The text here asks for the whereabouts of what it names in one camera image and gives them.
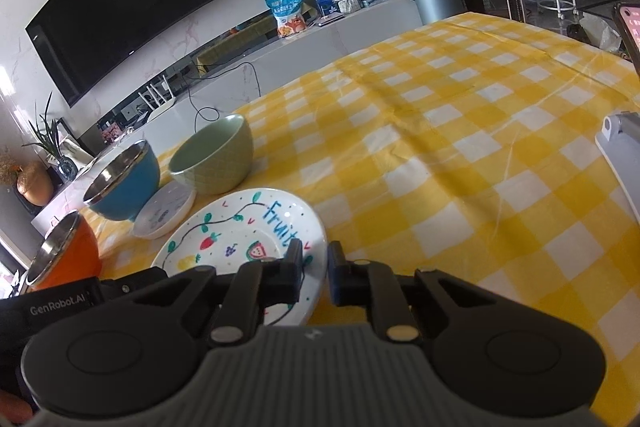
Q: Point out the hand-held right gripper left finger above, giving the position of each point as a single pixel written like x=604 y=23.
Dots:
x=296 y=257

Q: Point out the clear plastic bag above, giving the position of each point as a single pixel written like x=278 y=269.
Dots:
x=600 y=32

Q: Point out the green ceramic bowl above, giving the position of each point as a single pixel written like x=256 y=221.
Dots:
x=220 y=167

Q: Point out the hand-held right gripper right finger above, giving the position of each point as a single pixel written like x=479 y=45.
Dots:
x=334 y=268

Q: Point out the white wifi router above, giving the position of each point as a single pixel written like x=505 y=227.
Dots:
x=160 y=99

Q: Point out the large fruit-painted white plate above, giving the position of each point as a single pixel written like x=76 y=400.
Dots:
x=235 y=227

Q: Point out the pink space heater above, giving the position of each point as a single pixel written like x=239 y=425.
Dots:
x=517 y=4

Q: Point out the blue steel-lined bowl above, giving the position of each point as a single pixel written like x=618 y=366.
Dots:
x=130 y=194

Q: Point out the yellow checked tablecloth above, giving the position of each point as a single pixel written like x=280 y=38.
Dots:
x=450 y=147

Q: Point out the orange steel-lined bowl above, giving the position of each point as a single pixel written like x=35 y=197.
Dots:
x=75 y=252

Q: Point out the blue snack bag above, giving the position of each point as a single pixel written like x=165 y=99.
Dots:
x=286 y=14

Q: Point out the leafy plant in glass vase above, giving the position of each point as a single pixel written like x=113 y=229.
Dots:
x=52 y=147

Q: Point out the small white sticker plate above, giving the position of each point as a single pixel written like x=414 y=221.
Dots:
x=162 y=212

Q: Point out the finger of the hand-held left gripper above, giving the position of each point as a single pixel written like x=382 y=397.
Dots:
x=135 y=283

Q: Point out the person's left hand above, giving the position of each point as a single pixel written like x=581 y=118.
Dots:
x=14 y=408

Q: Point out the orange round vase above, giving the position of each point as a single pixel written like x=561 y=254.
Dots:
x=35 y=187

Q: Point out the grey phone stand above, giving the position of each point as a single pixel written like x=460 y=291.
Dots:
x=622 y=157

